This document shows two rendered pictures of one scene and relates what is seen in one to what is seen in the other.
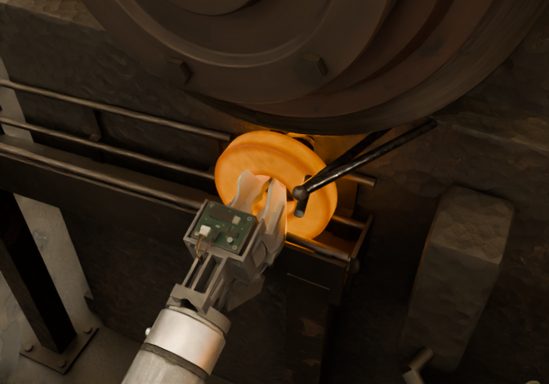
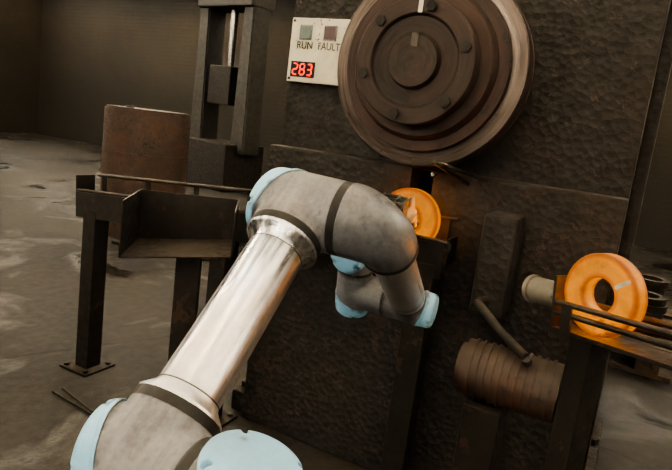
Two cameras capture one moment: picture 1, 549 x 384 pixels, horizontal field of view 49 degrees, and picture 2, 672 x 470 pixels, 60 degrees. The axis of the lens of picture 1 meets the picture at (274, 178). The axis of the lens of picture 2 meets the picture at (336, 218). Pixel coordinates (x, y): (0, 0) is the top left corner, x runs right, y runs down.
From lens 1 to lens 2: 1.00 m
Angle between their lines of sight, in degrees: 36
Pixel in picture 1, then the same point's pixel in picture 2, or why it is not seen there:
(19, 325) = not seen: hidden behind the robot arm
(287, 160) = (419, 193)
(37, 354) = not seen: hidden behind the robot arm
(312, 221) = (428, 229)
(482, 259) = (510, 218)
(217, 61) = (410, 107)
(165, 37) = (391, 102)
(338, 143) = (442, 200)
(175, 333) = not seen: hidden behind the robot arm
